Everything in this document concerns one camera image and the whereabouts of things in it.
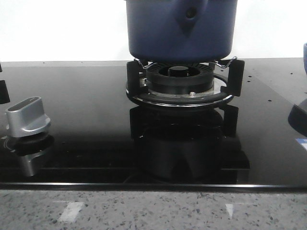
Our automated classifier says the blue ceramic bowl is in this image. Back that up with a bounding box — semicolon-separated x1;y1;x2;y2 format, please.
303;43;307;74

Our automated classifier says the black pot support grate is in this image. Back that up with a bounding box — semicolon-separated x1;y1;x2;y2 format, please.
126;57;245;108

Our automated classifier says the blue cooking pot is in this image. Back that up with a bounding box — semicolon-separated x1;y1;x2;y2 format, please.
126;0;237;63

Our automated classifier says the left black pot support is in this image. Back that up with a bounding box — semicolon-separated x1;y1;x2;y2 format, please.
0;80;10;104

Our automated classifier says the black gas burner head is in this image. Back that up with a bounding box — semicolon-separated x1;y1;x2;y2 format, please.
146;63;213;94

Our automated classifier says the black glass gas cooktop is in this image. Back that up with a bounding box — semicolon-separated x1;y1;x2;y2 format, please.
0;58;307;192

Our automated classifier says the silver stove knob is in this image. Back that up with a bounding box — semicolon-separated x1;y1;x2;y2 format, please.
6;96;51;138

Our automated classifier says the blue label sticker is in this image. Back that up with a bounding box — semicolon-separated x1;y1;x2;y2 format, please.
296;138;307;150

